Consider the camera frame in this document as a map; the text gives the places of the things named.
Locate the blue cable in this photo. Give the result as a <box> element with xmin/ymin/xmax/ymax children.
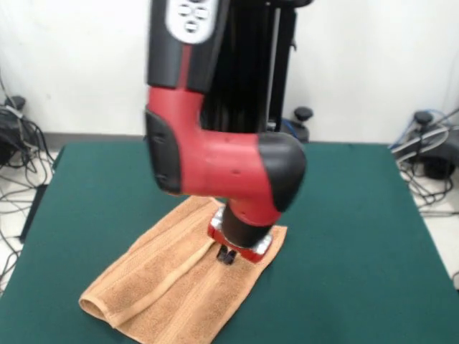
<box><xmin>389</xmin><ymin>108</ymin><xmax>451</xmax><ymax>151</ymax></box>

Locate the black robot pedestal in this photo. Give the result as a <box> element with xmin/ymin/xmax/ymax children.
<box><xmin>199</xmin><ymin>0</ymin><xmax>315</xmax><ymax>144</ymax></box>

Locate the black stand base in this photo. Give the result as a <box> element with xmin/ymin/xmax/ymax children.
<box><xmin>390</xmin><ymin>110</ymin><xmax>459</xmax><ymax>180</ymax></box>
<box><xmin>0</xmin><ymin>95</ymin><xmax>49</xmax><ymax>169</ymax></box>

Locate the dark green table cloth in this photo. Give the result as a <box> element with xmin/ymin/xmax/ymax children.
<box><xmin>0</xmin><ymin>142</ymin><xmax>459</xmax><ymax>344</ymax></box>

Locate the tan terry towel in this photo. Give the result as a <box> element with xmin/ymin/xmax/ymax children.
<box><xmin>78</xmin><ymin>196</ymin><xmax>288</xmax><ymax>341</ymax></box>

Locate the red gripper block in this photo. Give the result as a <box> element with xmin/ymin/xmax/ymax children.
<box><xmin>207</xmin><ymin>227</ymin><xmax>273</xmax><ymax>267</ymax></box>

